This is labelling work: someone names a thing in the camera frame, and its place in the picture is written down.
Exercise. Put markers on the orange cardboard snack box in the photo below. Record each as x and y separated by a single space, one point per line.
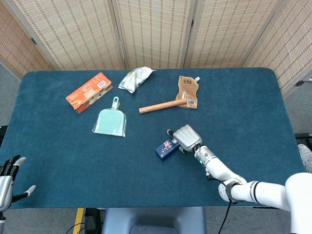
87 91

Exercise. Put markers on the crumpled white snack bag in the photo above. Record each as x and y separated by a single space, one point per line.
134 78

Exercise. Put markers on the wooden rolling pin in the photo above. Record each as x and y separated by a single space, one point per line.
158 106

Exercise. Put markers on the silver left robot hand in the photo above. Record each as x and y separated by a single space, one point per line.
5 189

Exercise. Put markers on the black table frame bar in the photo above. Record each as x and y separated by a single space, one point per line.
3 135
303 136

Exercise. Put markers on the grey sneaker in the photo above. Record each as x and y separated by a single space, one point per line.
306 156

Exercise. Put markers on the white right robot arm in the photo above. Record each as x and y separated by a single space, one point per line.
263 192

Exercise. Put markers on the brown spout pouch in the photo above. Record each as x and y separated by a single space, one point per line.
187 87

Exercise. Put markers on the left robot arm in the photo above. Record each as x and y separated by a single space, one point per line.
1 220

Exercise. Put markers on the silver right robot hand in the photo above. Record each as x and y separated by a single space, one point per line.
189 137

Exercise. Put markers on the small blue box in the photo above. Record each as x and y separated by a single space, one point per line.
165 150

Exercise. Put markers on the yellow floor tape strip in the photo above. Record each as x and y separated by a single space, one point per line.
78 219

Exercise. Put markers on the grey-blue robot torso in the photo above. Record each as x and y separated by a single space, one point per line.
153 219

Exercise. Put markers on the woven folding screen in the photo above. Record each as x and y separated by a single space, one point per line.
151 31

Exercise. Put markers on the mint green dustpan in plastic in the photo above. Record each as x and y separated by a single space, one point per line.
109 122

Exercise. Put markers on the teal table cloth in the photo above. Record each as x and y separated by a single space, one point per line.
73 158

